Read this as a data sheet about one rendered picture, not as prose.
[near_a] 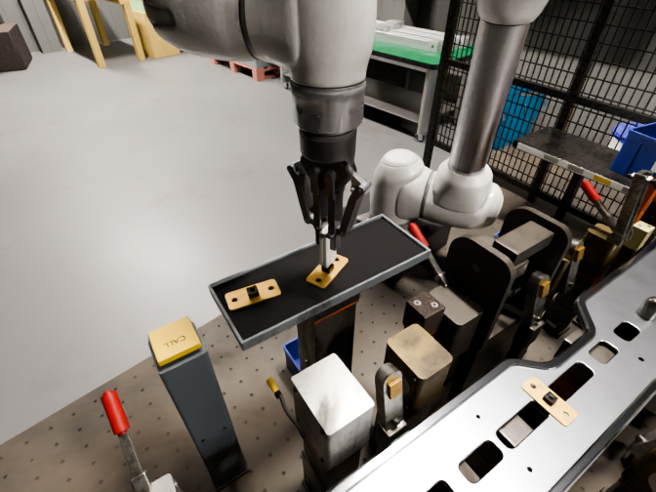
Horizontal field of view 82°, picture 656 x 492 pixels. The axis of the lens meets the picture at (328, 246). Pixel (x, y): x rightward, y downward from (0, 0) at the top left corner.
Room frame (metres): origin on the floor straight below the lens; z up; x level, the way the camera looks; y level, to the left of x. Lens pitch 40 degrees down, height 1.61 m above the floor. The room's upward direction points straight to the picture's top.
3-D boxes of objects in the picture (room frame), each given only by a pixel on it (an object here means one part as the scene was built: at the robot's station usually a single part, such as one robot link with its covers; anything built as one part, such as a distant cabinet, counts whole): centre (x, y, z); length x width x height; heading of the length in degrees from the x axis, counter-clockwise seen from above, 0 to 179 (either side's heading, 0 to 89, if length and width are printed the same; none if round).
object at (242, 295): (0.42, 0.12, 1.17); 0.08 x 0.04 x 0.01; 115
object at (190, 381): (0.34, 0.22, 0.92); 0.08 x 0.08 x 0.44; 33
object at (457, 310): (0.49, -0.22, 0.89); 0.12 x 0.07 x 0.38; 33
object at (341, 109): (0.48, 0.00, 1.45); 0.09 x 0.09 x 0.06
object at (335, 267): (0.48, 0.00, 1.17); 0.08 x 0.04 x 0.01; 148
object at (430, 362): (0.38, -0.14, 0.89); 0.12 x 0.08 x 0.38; 33
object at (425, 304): (0.45, -0.17, 0.90); 0.05 x 0.05 x 0.40; 33
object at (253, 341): (0.48, 0.00, 1.16); 0.37 x 0.14 x 0.02; 123
